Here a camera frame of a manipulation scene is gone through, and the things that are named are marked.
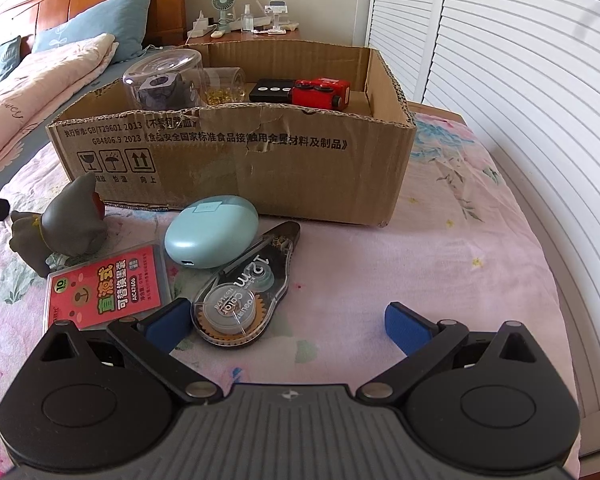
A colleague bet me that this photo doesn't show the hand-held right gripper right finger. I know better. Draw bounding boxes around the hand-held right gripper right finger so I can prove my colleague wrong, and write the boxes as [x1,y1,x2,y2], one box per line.
[356,302,548,404]

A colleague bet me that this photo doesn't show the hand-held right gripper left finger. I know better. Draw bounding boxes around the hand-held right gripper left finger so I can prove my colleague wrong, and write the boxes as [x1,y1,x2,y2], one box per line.
[40,298,221,406]

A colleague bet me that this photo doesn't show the clear correction tape dispenser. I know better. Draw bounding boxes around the clear correction tape dispenser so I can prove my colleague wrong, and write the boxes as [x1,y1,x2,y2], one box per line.
[192,221,302,347]

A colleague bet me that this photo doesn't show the brown cardboard box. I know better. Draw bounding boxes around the brown cardboard box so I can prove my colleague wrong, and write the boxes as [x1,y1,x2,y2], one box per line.
[46,41,419,229]

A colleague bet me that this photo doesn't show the black toy block red buttons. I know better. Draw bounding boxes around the black toy block red buttons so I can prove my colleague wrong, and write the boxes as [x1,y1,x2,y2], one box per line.
[139,74,193,110]

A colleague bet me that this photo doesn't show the clear plastic jar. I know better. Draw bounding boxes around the clear plastic jar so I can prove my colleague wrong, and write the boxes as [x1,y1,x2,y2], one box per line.
[122,50,204,111]

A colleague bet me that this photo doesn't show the clear bottle of gold capsules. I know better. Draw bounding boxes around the clear bottle of gold capsules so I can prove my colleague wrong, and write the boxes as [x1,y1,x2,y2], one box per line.
[200,66,247,107]

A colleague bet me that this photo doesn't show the black digital timer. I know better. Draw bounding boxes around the black digital timer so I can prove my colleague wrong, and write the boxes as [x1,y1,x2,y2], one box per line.
[249,78,299,104]

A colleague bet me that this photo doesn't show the blue bed sheet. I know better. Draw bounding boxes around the blue bed sheet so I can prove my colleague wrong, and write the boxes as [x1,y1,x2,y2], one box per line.
[0,125,56,199]

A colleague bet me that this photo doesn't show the pink floral sheet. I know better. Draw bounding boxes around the pink floral sheet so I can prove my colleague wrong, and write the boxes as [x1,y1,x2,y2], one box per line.
[0,105,572,423]

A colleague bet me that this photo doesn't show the red label plastic case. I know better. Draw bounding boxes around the red label plastic case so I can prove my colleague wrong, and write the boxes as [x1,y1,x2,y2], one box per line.
[45,244,174,334]

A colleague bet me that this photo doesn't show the grey rubber toy figure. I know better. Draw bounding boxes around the grey rubber toy figure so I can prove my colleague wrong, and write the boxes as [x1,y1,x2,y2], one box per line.
[10,171,110,277]

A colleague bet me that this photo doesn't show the mint green earbud case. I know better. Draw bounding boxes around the mint green earbud case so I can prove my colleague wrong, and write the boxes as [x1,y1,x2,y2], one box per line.
[164,195,260,270]

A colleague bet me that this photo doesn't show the pink printed quilt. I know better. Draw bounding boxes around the pink printed quilt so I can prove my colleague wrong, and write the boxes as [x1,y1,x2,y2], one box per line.
[0,35,121,182]

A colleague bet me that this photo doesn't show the large blue pillow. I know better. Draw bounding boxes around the large blue pillow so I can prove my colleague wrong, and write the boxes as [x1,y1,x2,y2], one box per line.
[32,0,156,68]

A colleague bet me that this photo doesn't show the wide white louvered door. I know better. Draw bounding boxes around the wide white louvered door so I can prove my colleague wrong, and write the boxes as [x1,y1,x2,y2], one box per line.
[422,0,600,457]

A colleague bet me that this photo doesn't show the narrow white louvered door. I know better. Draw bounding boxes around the narrow white louvered door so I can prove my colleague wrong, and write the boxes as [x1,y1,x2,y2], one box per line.
[367,0,451,104]

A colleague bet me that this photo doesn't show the small green desk fan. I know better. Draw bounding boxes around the small green desk fan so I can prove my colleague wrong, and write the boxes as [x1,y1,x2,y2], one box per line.
[210,0,236,32]

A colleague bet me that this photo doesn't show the wooden nightstand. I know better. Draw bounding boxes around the wooden nightstand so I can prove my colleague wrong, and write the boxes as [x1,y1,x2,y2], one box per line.
[185,27,302,47]

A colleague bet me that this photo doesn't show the white desk stand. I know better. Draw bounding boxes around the white desk stand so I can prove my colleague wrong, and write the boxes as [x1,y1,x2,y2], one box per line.
[263,0,289,35]

